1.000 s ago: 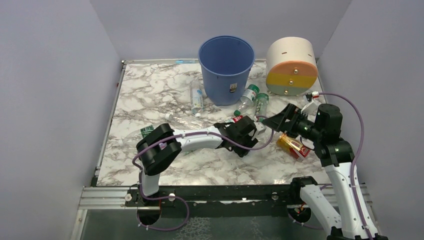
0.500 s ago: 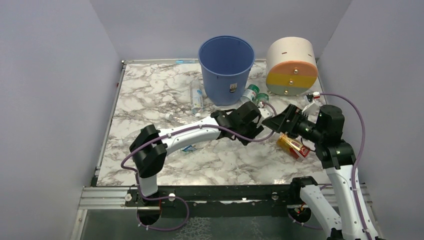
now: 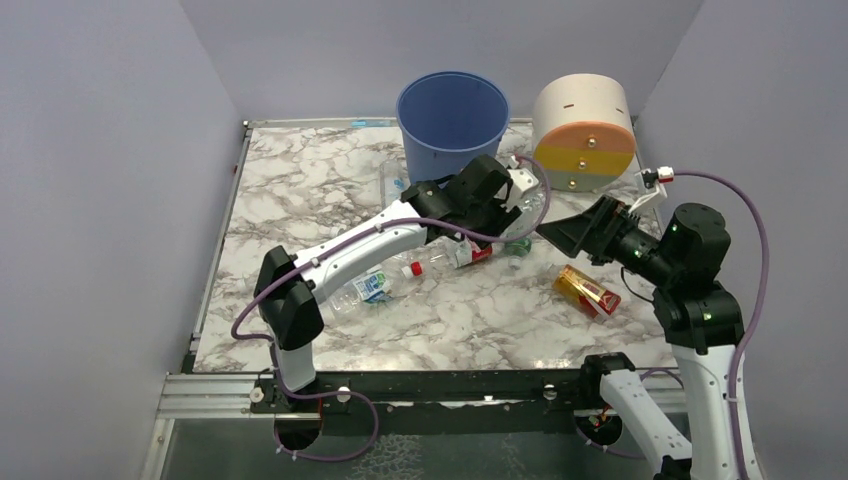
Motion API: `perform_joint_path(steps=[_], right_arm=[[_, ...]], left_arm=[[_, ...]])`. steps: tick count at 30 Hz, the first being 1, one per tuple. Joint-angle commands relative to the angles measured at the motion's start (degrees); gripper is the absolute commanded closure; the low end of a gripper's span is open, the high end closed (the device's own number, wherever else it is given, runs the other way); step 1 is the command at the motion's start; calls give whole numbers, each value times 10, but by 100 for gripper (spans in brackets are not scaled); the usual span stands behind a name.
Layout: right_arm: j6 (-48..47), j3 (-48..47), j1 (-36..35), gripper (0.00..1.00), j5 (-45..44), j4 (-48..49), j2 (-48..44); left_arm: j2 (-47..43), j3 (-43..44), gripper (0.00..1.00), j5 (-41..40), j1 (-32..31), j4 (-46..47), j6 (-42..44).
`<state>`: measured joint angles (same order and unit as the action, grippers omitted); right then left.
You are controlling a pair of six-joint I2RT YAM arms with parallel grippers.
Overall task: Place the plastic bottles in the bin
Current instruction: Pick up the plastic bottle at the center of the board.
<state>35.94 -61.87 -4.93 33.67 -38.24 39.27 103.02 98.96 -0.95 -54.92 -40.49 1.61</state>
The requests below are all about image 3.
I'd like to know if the gold red snack packet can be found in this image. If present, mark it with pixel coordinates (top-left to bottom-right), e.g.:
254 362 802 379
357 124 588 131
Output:
552 265 621 320

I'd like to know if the green floral label bottle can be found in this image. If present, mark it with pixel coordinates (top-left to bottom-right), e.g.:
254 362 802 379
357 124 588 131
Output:
502 191 545 271

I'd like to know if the clear bottle red label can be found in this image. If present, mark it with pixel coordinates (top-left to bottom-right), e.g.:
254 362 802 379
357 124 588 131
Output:
399 240 494 276

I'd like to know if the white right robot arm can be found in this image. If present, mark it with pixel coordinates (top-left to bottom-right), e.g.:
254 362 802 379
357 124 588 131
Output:
536 196 764 479

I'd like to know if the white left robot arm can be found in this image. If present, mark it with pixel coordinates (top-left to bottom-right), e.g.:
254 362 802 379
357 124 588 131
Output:
254 155 539 392

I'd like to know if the blue plastic bin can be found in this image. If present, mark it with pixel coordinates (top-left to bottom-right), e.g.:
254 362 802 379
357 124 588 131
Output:
396 71 510 183

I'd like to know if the upright-lying bottle blue white label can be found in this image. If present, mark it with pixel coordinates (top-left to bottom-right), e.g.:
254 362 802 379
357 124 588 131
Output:
379 160 408 209

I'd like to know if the round pastel drawer cabinet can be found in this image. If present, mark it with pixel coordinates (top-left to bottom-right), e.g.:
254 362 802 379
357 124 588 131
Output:
532 73 636 192

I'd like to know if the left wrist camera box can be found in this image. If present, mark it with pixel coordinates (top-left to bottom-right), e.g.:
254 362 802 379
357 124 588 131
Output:
498 156 540 211

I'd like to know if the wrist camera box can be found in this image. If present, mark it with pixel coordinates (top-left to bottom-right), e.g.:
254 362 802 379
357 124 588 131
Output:
498 156 540 211
628 166 675 216

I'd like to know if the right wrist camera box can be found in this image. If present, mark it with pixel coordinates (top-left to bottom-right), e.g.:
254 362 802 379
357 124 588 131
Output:
628 166 675 216

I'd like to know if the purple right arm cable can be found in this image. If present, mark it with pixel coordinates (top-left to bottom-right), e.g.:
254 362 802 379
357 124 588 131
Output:
573 170 771 480

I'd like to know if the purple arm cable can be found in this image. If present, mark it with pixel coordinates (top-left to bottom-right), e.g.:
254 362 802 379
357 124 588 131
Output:
230 153 552 464
573 170 771 480

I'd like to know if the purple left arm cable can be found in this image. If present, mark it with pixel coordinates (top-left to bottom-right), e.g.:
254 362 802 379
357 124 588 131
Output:
230 153 552 464

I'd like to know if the black aluminium mounting rail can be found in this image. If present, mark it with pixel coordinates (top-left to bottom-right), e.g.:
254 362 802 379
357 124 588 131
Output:
157 368 743 452

